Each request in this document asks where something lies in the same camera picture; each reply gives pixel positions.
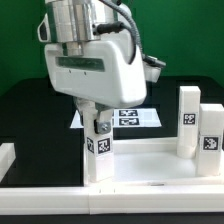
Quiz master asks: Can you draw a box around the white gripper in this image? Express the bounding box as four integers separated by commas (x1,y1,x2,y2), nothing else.
45,41,146,134

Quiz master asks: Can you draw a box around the white desk top tray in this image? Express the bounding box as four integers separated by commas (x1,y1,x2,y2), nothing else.
84,137,224,186

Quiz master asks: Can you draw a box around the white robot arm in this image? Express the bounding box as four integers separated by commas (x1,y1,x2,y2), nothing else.
38,0,166,134

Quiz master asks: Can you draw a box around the white marker sheet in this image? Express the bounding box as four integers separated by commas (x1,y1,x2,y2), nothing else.
70,107,163,129

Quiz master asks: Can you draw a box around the white left wall block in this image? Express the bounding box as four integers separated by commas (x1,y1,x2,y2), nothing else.
0,143,16,182

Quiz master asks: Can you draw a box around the black cable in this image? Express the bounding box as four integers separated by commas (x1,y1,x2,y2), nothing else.
93,0,168,69

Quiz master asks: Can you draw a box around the white obstacle wall bar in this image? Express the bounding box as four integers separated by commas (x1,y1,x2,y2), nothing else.
0,185,224,215

